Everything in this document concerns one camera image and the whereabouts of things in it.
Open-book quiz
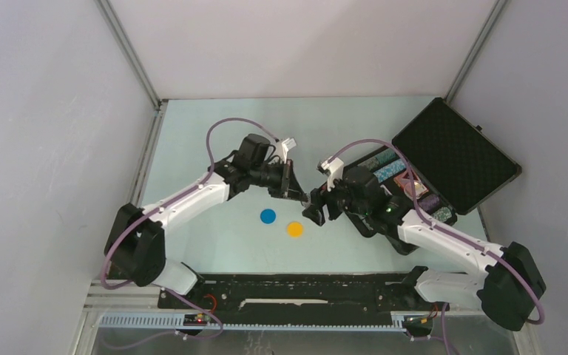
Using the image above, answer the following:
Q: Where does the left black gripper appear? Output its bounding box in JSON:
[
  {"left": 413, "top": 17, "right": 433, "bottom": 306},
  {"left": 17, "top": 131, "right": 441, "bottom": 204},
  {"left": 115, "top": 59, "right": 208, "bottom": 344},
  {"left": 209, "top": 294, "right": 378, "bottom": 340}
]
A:
[{"left": 249, "top": 159, "right": 307, "bottom": 202}]

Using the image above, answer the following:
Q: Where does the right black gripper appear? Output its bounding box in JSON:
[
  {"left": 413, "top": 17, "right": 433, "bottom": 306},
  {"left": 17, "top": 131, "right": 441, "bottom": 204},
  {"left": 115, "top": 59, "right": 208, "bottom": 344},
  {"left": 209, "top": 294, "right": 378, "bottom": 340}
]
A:
[{"left": 302, "top": 170, "right": 370, "bottom": 226}]

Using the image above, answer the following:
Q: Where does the clear dealer button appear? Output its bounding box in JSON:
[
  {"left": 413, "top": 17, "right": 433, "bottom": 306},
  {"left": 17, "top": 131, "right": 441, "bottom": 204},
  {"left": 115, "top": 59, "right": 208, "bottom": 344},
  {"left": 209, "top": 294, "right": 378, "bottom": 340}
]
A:
[{"left": 405, "top": 181, "right": 427, "bottom": 198}]

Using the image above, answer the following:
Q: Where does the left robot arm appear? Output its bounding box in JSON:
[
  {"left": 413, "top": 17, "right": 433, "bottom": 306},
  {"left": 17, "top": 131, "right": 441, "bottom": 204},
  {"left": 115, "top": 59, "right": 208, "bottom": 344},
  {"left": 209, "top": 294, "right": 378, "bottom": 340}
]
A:
[{"left": 104, "top": 134, "right": 308, "bottom": 308}]

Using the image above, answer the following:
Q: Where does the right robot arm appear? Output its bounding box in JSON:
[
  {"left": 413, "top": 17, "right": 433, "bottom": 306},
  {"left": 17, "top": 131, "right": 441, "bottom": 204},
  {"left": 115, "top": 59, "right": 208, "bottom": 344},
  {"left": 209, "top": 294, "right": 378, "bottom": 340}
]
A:
[{"left": 302, "top": 166, "right": 547, "bottom": 331}]

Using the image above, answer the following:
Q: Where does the yellow disc chip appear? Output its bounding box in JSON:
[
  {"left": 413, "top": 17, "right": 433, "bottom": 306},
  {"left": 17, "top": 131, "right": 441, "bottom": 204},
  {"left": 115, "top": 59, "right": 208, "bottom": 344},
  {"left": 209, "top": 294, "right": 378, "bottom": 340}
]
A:
[{"left": 286, "top": 222, "right": 304, "bottom": 238}]

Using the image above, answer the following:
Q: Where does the blue disc chip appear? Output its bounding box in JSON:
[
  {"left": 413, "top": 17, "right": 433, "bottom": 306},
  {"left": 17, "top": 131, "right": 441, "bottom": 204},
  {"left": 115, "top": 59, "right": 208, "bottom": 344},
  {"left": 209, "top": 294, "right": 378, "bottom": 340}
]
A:
[{"left": 260, "top": 209, "right": 277, "bottom": 224}]

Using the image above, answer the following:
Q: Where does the blue chip row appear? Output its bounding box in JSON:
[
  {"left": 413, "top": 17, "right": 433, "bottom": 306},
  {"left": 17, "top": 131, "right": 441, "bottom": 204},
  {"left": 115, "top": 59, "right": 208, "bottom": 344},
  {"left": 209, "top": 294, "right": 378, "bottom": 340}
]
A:
[{"left": 373, "top": 159, "right": 406, "bottom": 183}]

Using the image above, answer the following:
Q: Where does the red card deck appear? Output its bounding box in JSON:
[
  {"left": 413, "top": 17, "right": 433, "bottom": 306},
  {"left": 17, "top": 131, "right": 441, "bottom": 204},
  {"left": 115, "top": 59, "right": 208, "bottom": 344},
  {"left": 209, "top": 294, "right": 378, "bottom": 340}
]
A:
[{"left": 393, "top": 171, "right": 429, "bottom": 199}]

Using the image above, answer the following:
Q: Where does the green chip row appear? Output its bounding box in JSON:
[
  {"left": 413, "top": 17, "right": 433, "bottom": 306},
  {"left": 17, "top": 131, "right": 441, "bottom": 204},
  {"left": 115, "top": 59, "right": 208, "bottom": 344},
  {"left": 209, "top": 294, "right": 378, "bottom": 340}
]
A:
[{"left": 369, "top": 149, "right": 396, "bottom": 170}]

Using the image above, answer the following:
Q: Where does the purple chip row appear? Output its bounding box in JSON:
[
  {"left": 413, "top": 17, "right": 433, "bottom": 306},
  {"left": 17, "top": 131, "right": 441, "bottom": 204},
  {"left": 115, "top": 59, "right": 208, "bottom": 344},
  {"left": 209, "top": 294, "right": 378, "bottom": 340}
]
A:
[{"left": 418, "top": 194, "right": 442, "bottom": 213}]

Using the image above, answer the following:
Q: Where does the black poker case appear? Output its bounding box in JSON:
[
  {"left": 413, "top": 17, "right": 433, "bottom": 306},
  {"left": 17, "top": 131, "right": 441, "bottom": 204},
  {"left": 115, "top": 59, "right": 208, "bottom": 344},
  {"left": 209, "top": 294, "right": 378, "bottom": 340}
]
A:
[{"left": 345, "top": 98, "right": 521, "bottom": 227}]

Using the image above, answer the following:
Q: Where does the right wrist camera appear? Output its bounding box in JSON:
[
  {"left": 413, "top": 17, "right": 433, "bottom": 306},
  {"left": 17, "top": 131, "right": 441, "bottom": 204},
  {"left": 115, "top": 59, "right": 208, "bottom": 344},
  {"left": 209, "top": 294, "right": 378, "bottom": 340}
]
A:
[{"left": 317, "top": 157, "right": 345, "bottom": 192}]

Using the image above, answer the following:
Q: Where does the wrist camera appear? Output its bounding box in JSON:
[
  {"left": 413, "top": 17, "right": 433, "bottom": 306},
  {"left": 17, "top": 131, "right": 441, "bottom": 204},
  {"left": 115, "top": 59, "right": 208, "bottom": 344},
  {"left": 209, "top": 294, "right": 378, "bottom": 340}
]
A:
[
  {"left": 317, "top": 157, "right": 345, "bottom": 192},
  {"left": 274, "top": 138, "right": 297, "bottom": 163}
]

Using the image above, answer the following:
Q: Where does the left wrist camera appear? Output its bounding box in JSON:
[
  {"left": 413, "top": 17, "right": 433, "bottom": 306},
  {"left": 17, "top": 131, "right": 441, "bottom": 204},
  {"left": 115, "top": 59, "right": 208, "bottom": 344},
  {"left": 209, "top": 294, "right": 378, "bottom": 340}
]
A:
[{"left": 274, "top": 138, "right": 297, "bottom": 163}]

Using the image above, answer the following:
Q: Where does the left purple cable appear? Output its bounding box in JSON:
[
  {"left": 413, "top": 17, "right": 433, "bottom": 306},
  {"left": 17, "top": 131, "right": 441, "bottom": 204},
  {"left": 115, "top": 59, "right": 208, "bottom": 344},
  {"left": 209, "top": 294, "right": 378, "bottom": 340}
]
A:
[{"left": 99, "top": 117, "right": 283, "bottom": 291}]

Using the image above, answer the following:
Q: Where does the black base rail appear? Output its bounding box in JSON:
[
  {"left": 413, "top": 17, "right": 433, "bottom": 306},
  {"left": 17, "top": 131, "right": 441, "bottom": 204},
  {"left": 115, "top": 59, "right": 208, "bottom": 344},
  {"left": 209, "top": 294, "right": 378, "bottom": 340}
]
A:
[{"left": 156, "top": 272, "right": 452, "bottom": 328}]

